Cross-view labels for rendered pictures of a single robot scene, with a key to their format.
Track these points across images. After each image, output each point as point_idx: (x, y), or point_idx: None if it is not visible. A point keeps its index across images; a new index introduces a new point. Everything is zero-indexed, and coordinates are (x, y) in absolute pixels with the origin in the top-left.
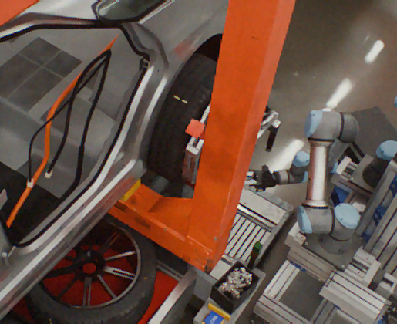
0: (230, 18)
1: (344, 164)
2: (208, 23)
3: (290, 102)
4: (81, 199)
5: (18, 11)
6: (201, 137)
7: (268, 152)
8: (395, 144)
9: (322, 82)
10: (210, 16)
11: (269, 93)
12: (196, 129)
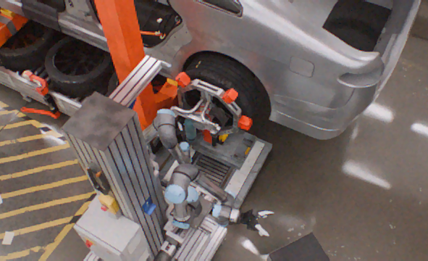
0: None
1: (205, 191)
2: (229, 46)
3: (352, 220)
4: None
5: None
6: (177, 82)
7: (289, 204)
8: (192, 196)
9: (390, 250)
10: (229, 42)
11: (125, 49)
12: (178, 76)
